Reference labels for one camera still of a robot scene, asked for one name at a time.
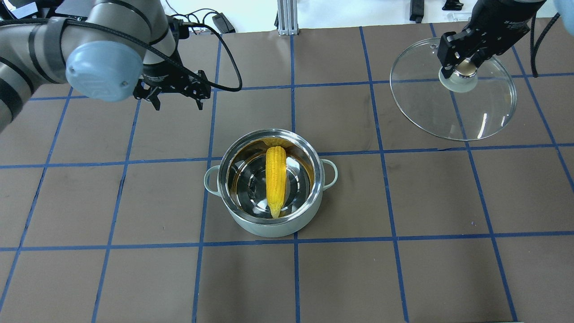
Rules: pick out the small black adapter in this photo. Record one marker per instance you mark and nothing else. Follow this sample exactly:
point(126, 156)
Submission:
point(222, 23)

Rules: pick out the glass pot lid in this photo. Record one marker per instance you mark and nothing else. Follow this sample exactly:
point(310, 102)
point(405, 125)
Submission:
point(472, 104)

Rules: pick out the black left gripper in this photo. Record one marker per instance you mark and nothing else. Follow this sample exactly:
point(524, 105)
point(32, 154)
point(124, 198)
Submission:
point(162, 74)

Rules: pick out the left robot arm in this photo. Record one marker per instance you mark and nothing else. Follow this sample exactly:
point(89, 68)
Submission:
point(124, 48)

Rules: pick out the aluminium frame post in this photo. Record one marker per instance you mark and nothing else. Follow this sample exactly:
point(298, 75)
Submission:
point(287, 17)

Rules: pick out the pale green steel pot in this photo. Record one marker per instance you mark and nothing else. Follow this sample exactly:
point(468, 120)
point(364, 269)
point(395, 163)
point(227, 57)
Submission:
point(240, 181)

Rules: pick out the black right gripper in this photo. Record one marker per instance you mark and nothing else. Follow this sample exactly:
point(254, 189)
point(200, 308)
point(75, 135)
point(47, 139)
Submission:
point(497, 20)

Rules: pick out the yellow corn cob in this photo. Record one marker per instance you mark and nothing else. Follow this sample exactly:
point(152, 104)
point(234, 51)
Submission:
point(276, 175)

